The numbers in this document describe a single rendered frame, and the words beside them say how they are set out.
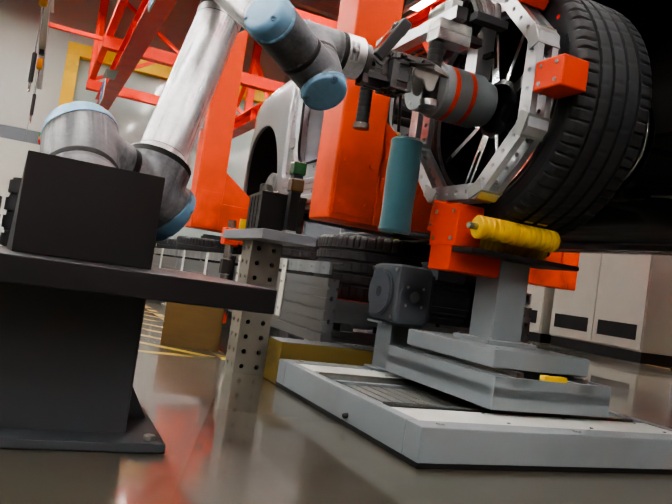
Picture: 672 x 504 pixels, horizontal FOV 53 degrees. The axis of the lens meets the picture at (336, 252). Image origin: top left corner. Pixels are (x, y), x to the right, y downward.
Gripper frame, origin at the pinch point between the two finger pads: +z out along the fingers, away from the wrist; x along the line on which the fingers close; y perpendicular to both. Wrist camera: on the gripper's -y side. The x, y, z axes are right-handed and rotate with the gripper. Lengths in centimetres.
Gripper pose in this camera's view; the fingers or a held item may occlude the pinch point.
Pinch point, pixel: (439, 74)
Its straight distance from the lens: 161.7
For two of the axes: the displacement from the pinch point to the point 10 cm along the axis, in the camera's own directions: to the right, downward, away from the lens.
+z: 9.0, 1.5, 4.1
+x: 4.2, 0.2, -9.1
